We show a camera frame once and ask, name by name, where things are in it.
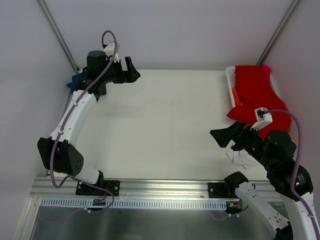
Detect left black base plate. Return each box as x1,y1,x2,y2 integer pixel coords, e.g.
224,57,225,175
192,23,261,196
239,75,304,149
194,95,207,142
75,180,121,197

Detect orange garment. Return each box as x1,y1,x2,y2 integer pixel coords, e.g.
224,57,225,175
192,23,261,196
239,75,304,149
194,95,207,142
232,86,243,106

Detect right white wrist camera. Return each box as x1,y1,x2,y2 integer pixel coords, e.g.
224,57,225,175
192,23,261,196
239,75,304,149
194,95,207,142
250,107,273,131

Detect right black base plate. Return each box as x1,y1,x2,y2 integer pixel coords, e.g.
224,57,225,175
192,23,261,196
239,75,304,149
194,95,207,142
207,182,237,199

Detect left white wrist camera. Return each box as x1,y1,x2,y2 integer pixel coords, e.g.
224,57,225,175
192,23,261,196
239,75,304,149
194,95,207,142
103,42,121,63

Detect white t shirt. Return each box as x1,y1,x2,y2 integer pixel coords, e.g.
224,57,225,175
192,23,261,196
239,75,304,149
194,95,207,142
226,148,258,169

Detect red t shirt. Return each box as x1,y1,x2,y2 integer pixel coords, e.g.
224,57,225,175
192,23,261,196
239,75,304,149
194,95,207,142
227,64,288,125

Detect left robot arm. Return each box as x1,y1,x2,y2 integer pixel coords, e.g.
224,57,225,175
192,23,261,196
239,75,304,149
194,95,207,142
37,50,141,195

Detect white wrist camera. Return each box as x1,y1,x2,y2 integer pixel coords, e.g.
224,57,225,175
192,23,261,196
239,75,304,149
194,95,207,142
250,107,273,131
103,42,121,63

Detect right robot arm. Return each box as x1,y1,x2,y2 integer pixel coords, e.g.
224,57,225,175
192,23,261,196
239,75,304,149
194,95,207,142
210,121,320,240

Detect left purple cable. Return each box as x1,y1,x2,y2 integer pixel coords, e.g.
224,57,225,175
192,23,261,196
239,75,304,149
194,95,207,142
37,30,119,223

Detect blue mickey t shirt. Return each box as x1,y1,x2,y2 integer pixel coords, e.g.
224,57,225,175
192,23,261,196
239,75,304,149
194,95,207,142
66,73,107,100

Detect aluminium mounting rail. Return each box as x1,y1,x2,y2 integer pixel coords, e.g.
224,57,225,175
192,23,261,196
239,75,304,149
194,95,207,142
29,176,283,201

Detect white plastic basket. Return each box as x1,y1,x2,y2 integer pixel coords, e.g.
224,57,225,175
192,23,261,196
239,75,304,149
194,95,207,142
225,64,282,108

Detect white slotted cable duct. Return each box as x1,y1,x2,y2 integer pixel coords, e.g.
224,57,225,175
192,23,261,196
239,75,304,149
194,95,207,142
40,197,227,211

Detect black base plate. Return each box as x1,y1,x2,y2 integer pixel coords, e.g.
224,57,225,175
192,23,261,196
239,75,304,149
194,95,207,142
75,180,121,197
207,182,237,199

